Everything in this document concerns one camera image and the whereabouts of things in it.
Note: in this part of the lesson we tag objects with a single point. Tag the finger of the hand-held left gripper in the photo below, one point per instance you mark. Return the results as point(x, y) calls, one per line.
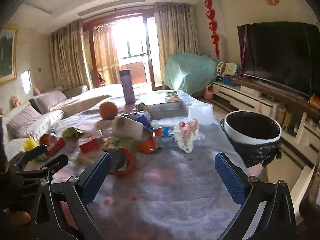
point(36, 152)
point(56, 160)

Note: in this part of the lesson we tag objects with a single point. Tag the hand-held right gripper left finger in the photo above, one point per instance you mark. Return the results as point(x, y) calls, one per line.
point(96, 180)

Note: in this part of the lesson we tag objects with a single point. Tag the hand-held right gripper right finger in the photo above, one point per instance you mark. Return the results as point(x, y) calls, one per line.
point(230, 180)

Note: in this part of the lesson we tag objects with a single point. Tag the white trash bin black liner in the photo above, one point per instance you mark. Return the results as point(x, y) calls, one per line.
point(250, 137)

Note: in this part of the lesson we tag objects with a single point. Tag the white paper box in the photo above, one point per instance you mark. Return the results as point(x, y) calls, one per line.
point(128, 128)

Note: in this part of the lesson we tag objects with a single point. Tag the orange snack wrapper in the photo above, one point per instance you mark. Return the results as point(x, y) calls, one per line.
point(147, 145)

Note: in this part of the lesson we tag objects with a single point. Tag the white red plastic bag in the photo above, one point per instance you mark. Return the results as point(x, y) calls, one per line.
point(187, 135)

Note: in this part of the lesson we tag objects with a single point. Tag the white foam piece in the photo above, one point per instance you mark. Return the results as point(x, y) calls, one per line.
point(200, 113)

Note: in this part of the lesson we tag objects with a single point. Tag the blue purple plastic bag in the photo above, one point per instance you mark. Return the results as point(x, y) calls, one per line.
point(142, 120)

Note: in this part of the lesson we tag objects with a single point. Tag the person's left hand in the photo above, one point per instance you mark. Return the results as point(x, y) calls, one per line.
point(17, 217)

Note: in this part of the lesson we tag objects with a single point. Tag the yellow plastic bag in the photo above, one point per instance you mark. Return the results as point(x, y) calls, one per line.
point(31, 143)

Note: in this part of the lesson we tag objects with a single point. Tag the red can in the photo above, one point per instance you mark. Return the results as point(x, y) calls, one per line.
point(56, 147)

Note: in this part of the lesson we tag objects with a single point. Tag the green snack wrapper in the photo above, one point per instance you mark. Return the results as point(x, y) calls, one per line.
point(72, 132)

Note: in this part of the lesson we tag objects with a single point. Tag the pink striped pillow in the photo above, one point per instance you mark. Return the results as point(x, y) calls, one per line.
point(23, 121)
point(51, 101)

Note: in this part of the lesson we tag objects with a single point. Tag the red carton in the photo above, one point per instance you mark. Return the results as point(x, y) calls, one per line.
point(91, 143)

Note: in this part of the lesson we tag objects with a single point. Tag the cream sofa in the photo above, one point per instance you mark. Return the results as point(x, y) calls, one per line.
point(80, 100)

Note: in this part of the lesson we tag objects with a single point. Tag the orange fruit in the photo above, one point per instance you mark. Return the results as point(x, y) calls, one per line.
point(108, 110)

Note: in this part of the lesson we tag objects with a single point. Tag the white tv cabinet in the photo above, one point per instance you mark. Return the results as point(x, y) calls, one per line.
point(237, 97)

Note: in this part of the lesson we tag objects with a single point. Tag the yellow green wrapper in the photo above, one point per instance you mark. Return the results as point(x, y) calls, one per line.
point(142, 106)

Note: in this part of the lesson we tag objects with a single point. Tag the pink kettlebell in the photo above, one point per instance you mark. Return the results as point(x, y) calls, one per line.
point(208, 93)

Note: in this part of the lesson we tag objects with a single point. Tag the purple water bottle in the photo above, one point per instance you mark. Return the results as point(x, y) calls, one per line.
point(127, 87)

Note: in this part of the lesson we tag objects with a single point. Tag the beige patterned curtain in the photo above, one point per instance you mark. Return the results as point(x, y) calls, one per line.
point(67, 57)
point(175, 30)

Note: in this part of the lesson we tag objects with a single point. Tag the blue plastic toy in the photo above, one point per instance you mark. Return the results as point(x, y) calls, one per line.
point(227, 80)

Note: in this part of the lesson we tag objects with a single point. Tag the gold framed picture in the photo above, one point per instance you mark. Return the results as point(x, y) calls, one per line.
point(7, 55)

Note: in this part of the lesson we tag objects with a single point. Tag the stack of children's books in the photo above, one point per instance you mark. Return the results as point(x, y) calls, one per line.
point(165, 100)

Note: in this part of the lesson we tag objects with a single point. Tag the yellow teal toy register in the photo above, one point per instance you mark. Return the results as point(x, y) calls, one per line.
point(231, 68)

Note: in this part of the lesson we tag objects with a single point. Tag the green white toy bus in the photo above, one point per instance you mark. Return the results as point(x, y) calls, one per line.
point(220, 67)

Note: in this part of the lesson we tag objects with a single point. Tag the teal covered furniture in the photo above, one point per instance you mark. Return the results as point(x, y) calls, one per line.
point(190, 72)

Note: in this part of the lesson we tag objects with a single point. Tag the sheer orange curtain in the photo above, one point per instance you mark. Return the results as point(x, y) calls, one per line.
point(105, 55)

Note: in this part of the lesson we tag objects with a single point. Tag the wooden glass balcony door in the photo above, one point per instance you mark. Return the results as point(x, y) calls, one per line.
point(140, 55)

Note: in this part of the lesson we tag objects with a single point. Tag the black television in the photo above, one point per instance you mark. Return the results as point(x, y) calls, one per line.
point(277, 55)

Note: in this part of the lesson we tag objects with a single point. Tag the red hanging knot decoration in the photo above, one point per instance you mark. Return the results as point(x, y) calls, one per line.
point(212, 26)

